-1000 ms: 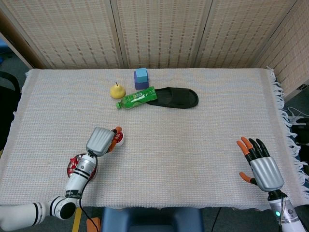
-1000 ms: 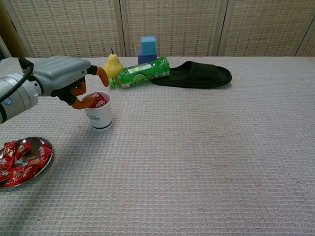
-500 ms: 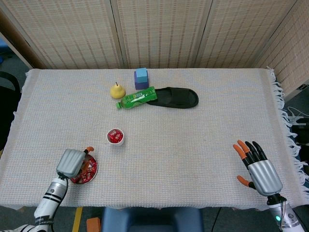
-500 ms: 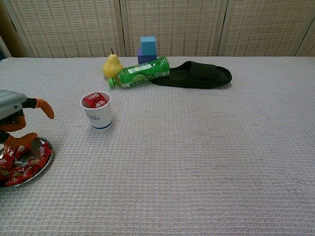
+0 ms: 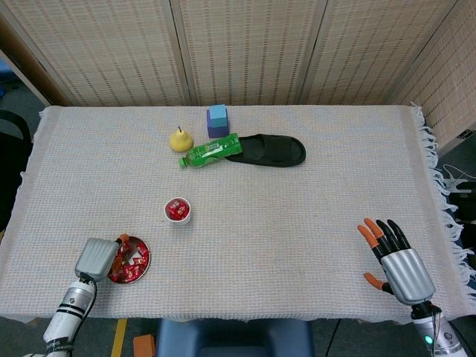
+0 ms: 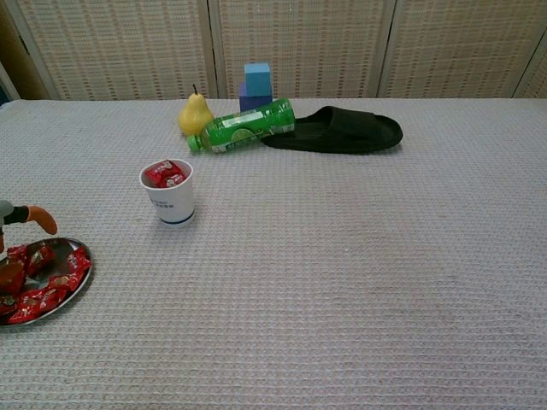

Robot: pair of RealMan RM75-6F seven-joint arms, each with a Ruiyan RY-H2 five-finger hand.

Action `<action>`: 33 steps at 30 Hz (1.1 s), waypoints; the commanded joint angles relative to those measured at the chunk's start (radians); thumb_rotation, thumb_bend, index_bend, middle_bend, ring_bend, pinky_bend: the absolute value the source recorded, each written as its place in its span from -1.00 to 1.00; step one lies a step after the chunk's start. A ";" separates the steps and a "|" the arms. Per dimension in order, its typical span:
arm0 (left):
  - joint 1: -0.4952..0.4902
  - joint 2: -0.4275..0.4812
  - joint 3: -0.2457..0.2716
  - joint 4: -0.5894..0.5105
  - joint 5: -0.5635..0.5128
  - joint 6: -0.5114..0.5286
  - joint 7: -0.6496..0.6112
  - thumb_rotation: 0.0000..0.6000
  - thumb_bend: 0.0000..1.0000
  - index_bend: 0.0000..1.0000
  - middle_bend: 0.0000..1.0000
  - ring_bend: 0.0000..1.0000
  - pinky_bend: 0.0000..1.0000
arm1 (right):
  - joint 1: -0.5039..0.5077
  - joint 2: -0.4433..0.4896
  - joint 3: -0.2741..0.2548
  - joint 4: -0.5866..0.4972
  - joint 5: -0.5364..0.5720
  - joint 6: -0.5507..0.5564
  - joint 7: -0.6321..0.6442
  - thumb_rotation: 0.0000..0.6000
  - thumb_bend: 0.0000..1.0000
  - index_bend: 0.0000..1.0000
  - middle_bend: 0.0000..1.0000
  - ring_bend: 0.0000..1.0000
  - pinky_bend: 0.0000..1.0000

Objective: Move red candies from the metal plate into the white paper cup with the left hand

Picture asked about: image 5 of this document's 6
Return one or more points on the brown wooden board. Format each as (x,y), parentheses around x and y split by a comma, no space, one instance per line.
(33,70)

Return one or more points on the round metal plate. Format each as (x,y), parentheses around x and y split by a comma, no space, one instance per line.
(148,260)

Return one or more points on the black chair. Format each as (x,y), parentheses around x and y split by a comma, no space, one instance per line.
(11,163)

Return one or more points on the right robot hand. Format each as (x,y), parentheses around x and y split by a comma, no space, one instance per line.
(407,275)

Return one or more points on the black slipper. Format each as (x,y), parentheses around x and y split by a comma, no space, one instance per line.
(275,150)

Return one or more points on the red candy heap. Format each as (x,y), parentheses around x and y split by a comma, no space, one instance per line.
(132,266)

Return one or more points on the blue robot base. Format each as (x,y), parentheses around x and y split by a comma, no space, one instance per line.
(234,338)

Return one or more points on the purple foam cube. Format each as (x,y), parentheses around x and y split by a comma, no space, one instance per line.
(218,132)

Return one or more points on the white woven tablecloth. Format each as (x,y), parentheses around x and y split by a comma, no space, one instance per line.
(279,230)

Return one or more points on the white paper cup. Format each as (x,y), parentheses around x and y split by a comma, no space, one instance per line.
(186,220)

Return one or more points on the orange block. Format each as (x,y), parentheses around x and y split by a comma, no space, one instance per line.
(144,346)

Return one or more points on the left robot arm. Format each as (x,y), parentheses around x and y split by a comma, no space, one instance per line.
(68,308)

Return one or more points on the green plastic bottle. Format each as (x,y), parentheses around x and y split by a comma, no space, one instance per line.
(210,150)

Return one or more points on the black box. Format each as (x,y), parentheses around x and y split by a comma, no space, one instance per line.
(466,208)

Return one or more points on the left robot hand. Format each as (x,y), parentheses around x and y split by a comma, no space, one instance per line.
(96,258)

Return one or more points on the light blue foam cube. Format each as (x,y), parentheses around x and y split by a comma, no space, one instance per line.
(218,116)

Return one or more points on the yellow pear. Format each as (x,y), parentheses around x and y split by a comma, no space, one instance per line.
(181,141)

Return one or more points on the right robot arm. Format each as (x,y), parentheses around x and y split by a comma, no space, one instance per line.
(439,331)

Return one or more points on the woven folding screen panel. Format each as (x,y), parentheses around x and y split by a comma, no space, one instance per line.
(372,52)
(111,52)
(450,85)
(249,52)

